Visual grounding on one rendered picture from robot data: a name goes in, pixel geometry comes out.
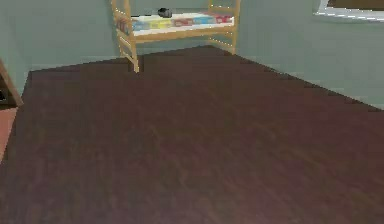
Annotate black sunglasses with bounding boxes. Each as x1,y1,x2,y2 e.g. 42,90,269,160
157,7,174,19

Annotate wooden bed with colourful mattress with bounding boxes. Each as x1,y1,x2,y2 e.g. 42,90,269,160
110,0,242,74

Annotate white framed window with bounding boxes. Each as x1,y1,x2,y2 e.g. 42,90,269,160
313,0,384,24

